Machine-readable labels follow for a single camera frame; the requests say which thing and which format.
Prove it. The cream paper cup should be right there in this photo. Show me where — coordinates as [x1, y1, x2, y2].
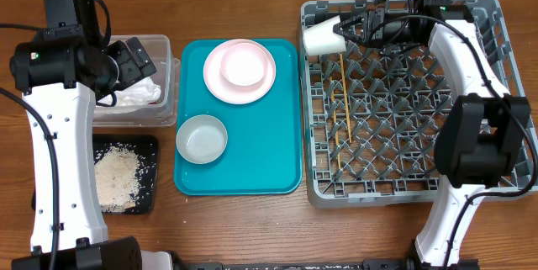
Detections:
[303, 16, 346, 56]

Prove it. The white napkin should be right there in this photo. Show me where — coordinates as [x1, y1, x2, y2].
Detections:
[115, 77, 161, 106]

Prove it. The grey bowl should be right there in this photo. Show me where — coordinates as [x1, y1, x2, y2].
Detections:
[176, 114, 228, 165]

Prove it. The white rice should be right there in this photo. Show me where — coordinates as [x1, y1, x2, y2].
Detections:
[94, 145, 150, 214]

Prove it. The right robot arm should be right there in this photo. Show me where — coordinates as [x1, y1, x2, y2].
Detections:
[330, 0, 537, 269]

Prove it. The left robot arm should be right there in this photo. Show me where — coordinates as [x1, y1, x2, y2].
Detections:
[8, 0, 182, 269]

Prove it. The grey dishwasher rack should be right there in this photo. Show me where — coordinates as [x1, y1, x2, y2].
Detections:
[299, 0, 533, 208]

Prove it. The clear plastic bin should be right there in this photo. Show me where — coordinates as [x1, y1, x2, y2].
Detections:
[93, 34, 181, 127]

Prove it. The black plastic tray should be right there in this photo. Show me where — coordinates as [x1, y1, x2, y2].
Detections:
[93, 134, 159, 214]

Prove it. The large pink plate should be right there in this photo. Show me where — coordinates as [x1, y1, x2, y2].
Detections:
[203, 39, 277, 104]

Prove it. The small pink bowl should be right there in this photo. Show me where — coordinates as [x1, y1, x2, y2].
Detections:
[221, 42, 268, 87]

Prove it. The teal plastic tray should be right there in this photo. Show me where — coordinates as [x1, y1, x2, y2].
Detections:
[174, 39, 303, 196]

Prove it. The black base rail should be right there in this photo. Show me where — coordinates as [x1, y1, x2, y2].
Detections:
[180, 257, 480, 270]

